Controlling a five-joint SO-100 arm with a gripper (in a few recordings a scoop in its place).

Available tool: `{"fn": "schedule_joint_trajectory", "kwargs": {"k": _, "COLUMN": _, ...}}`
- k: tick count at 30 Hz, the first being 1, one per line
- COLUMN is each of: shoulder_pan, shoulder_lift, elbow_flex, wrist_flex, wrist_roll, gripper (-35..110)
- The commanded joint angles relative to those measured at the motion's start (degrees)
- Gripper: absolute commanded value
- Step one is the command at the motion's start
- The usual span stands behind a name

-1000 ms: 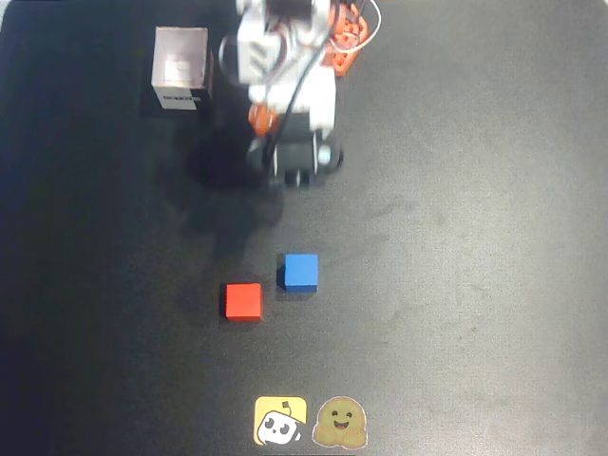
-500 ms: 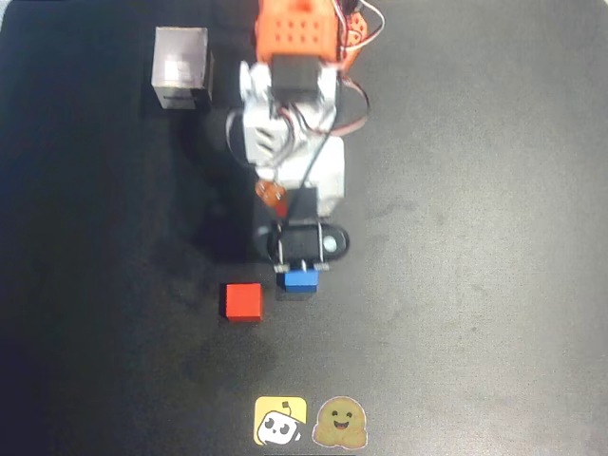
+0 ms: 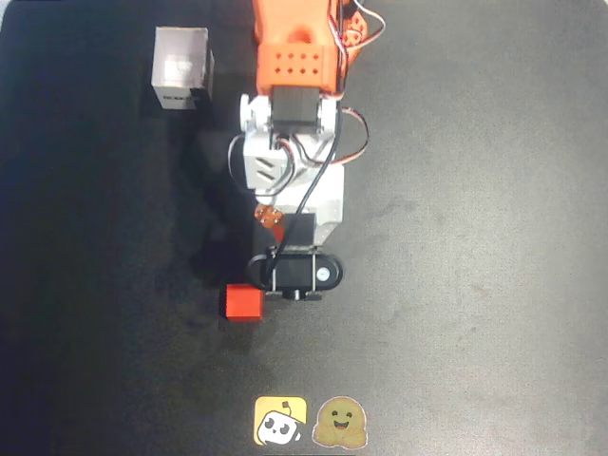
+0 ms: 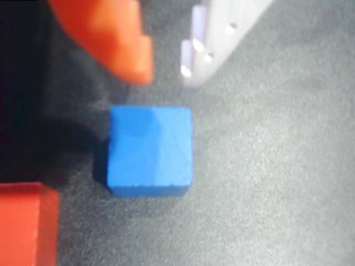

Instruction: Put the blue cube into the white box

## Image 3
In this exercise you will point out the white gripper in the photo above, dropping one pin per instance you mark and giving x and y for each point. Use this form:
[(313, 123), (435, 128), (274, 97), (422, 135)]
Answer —
[(300, 229)]

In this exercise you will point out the orange and white robot arm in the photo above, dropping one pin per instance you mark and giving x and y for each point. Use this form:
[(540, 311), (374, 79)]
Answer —
[(294, 62)]

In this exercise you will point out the red cube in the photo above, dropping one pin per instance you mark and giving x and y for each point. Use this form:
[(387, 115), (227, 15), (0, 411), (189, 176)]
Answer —
[(244, 303)]

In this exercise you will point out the white cardboard box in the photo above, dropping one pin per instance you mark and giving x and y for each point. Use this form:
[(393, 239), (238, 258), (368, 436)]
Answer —
[(180, 57)]

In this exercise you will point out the black webcam on gripper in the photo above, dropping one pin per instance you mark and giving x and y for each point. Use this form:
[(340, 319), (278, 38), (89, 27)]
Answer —
[(294, 273)]

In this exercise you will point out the black table mat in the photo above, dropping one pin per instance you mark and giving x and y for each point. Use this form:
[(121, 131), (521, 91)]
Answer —
[(475, 237)]

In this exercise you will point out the yellow robot sticker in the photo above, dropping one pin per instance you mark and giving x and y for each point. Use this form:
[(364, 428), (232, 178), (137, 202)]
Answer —
[(280, 420)]

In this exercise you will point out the hugging face emoji sticker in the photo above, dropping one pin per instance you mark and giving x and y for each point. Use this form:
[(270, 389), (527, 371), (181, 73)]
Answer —
[(339, 423)]

